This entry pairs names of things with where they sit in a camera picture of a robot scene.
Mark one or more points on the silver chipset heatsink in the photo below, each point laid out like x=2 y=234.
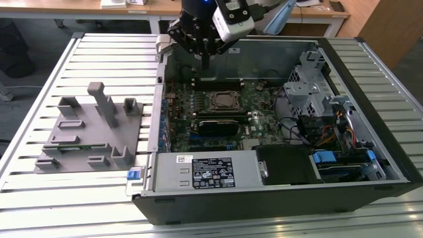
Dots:
x=249 y=143

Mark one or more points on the green motherboard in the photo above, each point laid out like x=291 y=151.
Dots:
x=264 y=109

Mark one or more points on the white labelled box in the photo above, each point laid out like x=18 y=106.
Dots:
x=136 y=2

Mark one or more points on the small blue latch clip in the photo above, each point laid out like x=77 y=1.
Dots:
x=371 y=155

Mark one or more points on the wooden cabinet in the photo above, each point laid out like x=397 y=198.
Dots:
x=389 y=29

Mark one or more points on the black graphics card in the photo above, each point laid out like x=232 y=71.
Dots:
x=217 y=129

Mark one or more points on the grey parts rack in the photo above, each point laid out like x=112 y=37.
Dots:
x=126 y=134

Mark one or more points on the silver power supply unit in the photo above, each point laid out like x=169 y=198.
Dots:
x=168 y=173

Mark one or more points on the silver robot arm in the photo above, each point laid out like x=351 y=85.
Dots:
x=280 y=17

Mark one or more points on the black PC case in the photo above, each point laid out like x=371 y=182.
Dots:
x=231 y=208

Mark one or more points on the green RAM stick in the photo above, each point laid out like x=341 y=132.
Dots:
x=82 y=147

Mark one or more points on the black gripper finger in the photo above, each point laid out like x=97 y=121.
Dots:
x=184 y=32
x=217 y=47

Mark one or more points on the plain white box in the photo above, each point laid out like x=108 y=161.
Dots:
x=113 y=3

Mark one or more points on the grey stand foot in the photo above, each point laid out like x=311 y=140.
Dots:
x=5 y=95

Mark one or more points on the CPU socket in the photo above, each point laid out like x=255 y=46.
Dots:
x=225 y=108

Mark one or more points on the black bin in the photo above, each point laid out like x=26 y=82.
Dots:
x=16 y=57

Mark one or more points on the CPU with silver top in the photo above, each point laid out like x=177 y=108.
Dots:
x=225 y=100

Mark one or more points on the black plastic shroud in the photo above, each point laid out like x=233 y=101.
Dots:
x=284 y=166

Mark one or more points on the black RAM slot white clips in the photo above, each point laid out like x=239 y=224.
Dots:
x=228 y=85
x=224 y=115
x=228 y=80

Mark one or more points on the silver disk bay cage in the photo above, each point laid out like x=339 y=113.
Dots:
x=299 y=98

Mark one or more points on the blue case release latch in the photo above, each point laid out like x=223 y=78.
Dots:
x=132 y=174

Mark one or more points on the round coin battery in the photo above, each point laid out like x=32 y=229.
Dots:
x=260 y=86

